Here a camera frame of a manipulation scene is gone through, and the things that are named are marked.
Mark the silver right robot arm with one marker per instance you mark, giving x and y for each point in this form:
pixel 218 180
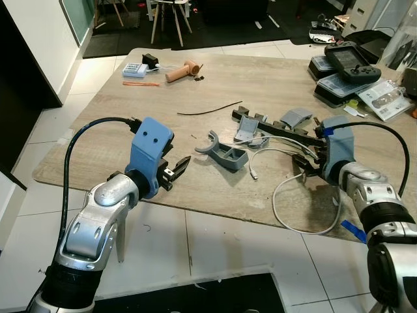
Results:
pixel 384 222

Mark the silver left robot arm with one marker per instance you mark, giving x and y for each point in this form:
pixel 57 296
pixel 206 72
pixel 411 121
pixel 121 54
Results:
pixel 98 222

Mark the black bin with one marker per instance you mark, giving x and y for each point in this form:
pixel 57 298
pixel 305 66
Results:
pixel 371 42

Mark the grey curved printed part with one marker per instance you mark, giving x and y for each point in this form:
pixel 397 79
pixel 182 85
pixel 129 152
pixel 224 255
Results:
pixel 296 117

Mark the black long toothed part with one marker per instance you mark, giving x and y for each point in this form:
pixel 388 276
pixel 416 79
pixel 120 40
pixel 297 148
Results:
pixel 280 130

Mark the grey forked printed part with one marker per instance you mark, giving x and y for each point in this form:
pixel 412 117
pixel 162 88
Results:
pixel 228 155

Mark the small white packet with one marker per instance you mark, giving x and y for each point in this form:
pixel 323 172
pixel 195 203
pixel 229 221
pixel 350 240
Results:
pixel 355 109

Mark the large dark organizer box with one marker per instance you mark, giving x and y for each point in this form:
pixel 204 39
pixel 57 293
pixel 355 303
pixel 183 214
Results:
pixel 335 88

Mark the grey small printed box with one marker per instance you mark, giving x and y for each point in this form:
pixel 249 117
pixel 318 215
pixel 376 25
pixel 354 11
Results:
pixel 247 129

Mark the blue tape strip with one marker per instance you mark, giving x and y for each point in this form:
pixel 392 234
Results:
pixel 354 229

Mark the small dark organizer box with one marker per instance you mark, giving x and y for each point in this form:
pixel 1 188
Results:
pixel 319 67

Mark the grey table leg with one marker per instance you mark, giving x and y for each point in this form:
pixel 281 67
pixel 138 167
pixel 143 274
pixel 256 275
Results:
pixel 120 244

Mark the clear blister pack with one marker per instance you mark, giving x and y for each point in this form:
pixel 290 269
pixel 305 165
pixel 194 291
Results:
pixel 386 99

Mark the small black clip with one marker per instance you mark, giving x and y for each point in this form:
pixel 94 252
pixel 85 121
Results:
pixel 197 78

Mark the black handheld controller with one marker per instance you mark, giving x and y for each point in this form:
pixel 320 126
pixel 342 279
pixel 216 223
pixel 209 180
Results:
pixel 350 62

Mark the white blue small box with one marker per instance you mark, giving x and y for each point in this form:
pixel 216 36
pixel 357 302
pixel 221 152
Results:
pixel 135 70

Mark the black power adapter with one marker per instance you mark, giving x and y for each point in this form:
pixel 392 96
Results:
pixel 150 61

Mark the small orange object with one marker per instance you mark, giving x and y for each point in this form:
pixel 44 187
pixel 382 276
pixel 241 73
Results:
pixel 414 112

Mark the grey white floor clutter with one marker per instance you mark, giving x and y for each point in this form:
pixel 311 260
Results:
pixel 326 31

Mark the clear plastic bag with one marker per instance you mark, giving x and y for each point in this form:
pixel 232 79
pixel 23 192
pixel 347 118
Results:
pixel 404 39

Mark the wooden stool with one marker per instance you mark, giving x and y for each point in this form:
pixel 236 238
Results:
pixel 171 16

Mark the frosted glass door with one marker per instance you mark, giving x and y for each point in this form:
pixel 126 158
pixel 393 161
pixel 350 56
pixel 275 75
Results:
pixel 78 16

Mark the black cabinet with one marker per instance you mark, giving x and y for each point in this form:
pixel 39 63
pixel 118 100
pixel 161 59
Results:
pixel 23 72

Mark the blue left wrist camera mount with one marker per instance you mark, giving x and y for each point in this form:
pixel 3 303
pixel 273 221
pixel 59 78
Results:
pixel 150 147

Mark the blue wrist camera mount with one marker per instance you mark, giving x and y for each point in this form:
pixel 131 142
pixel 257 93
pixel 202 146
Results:
pixel 339 147
pixel 150 147

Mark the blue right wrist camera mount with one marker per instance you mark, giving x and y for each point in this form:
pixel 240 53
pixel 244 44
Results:
pixel 339 147

